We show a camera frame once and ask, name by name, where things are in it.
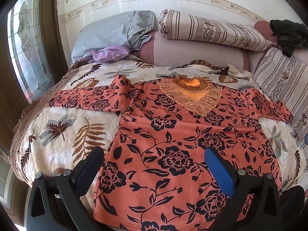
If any striped flat cushion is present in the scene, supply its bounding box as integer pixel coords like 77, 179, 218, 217
253, 47, 308, 147

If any orange floral shirt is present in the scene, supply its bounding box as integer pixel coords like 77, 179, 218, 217
48, 73, 294, 231

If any striped bolster pillow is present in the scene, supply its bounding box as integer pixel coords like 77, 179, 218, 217
157, 9, 273, 52

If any dark green cloth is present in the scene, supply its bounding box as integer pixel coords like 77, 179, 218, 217
269, 19, 305, 58

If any purple floral cloth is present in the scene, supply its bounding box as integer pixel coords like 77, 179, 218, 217
91, 45, 130, 63

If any grey pillow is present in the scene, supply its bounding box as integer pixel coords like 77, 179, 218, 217
72, 11, 156, 65

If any stained glass window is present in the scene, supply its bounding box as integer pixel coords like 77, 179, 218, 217
7, 0, 56, 104

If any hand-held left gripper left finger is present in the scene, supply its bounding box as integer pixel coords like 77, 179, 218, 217
26, 147, 105, 231

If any pink sofa backrest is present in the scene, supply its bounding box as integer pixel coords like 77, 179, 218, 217
130, 20, 308, 75

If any cream leaf-print blanket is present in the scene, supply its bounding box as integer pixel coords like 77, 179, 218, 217
10, 60, 302, 193

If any brown wooden door frame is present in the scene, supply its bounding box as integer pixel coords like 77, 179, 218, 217
38, 0, 70, 73

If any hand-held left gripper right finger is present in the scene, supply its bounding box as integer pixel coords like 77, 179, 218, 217
204, 147, 287, 231

